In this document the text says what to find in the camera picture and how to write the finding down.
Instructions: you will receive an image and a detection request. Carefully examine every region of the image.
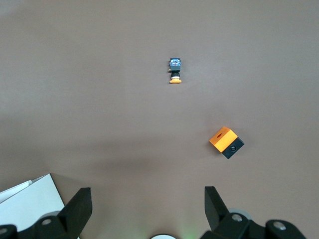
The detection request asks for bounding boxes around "yellow push button switch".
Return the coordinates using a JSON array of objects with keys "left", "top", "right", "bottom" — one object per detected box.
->
[{"left": 166, "top": 57, "right": 182, "bottom": 85}]

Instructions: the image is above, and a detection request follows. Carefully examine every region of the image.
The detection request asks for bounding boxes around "orange and black box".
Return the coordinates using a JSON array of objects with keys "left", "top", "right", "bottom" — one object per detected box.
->
[{"left": 208, "top": 126, "right": 245, "bottom": 160}]

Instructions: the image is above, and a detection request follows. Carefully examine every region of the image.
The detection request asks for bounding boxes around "white drawer cabinet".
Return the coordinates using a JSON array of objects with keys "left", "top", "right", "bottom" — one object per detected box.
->
[{"left": 0, "top": 173, "right": 66, "bottom": 233}]

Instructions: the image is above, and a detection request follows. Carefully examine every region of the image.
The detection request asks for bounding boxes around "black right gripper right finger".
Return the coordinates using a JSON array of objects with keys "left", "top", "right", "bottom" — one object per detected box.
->
[{"left": 200, "top": 185, "right": 308, "bottom": 239}]

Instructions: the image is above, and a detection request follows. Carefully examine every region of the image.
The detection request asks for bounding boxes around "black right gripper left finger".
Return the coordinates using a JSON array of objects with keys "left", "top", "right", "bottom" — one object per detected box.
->
[{"left": 0, "top": 187, "right": 93, "bottom": 239}]

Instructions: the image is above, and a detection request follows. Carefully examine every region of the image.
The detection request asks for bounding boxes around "brown table cover sheet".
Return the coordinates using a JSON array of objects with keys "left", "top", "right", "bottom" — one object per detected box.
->
[{"left": 0, "top": 0, "right": 319, "bottom": 239}]

